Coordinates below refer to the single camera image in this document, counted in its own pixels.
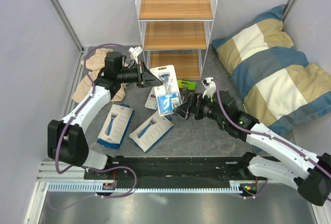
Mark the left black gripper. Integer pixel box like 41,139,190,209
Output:
117,61,162,88

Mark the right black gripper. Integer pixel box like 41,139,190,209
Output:
173,93,227,124

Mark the blue Gillette razor blister pack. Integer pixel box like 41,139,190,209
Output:
150,65,182,116

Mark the Gillette razor white card pack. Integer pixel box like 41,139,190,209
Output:
145,87,158,110

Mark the harry's razor box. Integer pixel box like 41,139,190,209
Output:
129,111,174,153
97,104,134,150

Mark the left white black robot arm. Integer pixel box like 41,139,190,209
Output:
47,51,162,179

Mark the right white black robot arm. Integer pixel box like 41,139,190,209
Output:
174,91,330,206

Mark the black green Gillette razor box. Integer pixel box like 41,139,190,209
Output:
177,80,196,102

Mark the beige crumpled cloth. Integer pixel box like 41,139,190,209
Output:
71,48,127,103

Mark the blue beige checkered pillow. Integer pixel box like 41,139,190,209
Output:
212,5,330,135

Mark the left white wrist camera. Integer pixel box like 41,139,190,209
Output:
129,46,143,63

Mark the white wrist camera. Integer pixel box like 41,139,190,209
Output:
202,77,216,98
129,46,143,63

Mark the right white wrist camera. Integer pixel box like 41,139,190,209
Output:
202,77,216,98

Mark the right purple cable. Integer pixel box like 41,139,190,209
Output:
213,81,331,201

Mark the purple cable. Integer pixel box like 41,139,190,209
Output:
213,81,331,201
48,43,138,211

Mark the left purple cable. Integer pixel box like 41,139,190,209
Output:
48,43,138,211

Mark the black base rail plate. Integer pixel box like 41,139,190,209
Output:
83,154,269,187

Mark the white wire wooden shelf unit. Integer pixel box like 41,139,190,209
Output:
135,0,218,80

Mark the light blue slotted cable duct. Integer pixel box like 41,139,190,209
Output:
47,181,244,193

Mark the aluminium frame rail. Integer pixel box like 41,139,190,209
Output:
35,0,85,52

